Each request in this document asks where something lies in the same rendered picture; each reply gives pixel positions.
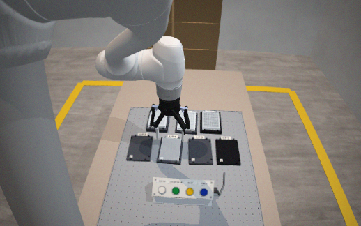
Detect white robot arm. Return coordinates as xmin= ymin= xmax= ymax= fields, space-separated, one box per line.
xmin=0 ymin=0 xmax=185 ymax=226

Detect white button panel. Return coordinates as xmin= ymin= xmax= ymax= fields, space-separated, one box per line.
xmin=152 ymin=172 xmax=225 ymax=206

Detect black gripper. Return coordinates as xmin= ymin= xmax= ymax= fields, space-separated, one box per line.
xmin=150 ymin=98 xmax=190 ymax=142

